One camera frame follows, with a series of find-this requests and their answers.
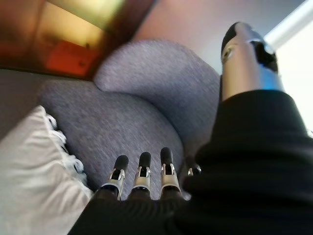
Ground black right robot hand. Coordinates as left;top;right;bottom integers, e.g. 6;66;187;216
66;21;313;235

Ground white fringed cushion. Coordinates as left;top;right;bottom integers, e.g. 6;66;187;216
0;104;95;235

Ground grey fabric armchair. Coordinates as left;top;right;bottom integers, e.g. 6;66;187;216
40;39;222;201

